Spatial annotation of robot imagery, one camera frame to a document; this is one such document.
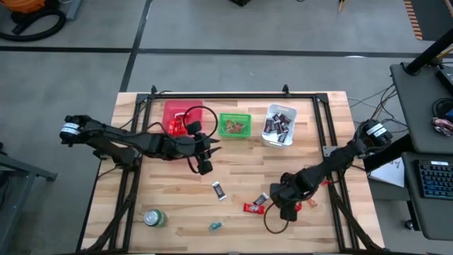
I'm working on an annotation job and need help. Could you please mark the coiled black cable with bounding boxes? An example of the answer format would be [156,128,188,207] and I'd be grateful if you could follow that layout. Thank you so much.
[431,97,453,120]

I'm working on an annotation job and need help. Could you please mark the green soda can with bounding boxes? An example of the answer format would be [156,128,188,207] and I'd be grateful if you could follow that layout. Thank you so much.
[143,208,168,228]

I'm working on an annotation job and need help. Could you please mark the white plastic bin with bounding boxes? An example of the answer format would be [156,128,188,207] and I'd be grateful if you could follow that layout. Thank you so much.
[261,102,298,149]

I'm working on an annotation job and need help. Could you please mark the grey desk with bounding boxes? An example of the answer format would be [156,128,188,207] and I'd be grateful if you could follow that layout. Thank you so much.
[401,152,453,242]
[390,62,453,154]

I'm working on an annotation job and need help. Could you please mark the black right camera cable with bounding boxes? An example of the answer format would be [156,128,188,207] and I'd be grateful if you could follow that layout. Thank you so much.
[263,201,289,234]

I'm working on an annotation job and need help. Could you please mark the black left camera cable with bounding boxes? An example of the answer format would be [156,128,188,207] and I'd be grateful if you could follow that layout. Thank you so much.
[182,105,219,142]

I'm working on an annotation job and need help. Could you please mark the black vacuum hose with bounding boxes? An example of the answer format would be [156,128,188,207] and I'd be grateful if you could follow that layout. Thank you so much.
[0,6,67,43]

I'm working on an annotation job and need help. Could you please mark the pink plastic bin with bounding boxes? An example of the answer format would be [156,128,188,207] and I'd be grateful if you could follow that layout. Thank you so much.
[158,99,205,154]

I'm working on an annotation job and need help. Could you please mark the backlit black keyboard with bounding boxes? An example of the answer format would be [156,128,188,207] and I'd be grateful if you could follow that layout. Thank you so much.
[417,159,453,200]

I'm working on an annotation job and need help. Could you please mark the colourful wrapper pile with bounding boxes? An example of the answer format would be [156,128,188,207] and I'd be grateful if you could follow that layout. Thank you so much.
[431,117,453,137]

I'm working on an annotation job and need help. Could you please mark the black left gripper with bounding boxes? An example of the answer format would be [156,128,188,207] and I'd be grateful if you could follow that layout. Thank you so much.
[161,120,222,176]

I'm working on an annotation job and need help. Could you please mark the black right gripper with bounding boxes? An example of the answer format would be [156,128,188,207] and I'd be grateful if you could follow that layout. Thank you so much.
[270,173,312,222]

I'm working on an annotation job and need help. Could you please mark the white paper sheet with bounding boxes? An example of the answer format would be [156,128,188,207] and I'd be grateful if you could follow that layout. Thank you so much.
[367,143,406,188]

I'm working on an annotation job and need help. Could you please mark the black desk device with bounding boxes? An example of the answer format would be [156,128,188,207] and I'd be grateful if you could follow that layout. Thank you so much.
[435,65,453,96]

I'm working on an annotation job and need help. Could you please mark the green plastic basket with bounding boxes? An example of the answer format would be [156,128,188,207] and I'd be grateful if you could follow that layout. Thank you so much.
[217,112,253,139]

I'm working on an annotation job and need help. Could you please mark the orange vacuum cleaner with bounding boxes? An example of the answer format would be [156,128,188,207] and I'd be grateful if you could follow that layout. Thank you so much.
[1,0,47,14]

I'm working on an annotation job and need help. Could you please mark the black camera cable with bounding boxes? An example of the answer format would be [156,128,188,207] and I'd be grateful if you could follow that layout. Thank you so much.
[263,201,289,234]
[182,105,219,142]

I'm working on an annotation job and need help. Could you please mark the black mat with orange edge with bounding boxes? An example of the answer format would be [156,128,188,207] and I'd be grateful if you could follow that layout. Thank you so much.
[403,0,453,42]

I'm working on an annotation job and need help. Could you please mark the black diagonal pole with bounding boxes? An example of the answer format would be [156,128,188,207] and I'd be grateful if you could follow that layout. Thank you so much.
[404,28,453,76]

